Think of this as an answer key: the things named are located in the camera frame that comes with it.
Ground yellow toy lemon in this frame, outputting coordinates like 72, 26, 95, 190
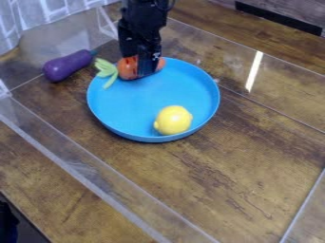
154, 105, 192, 135

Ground clear acrylic enclosure wall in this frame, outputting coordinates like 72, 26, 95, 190
0, 0, 325, 243

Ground white grid curtain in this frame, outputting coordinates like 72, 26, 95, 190
0, 0, 119, 56

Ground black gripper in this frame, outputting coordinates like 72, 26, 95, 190
118, 0, 170, 78

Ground purple toy eggplant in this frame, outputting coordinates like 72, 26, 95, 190
41, 49, 93, 83

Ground blue round tray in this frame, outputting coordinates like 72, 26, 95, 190
87, 58, 220, 143

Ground orange toy carrot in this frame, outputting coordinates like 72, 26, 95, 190
93, 56, 150, 89

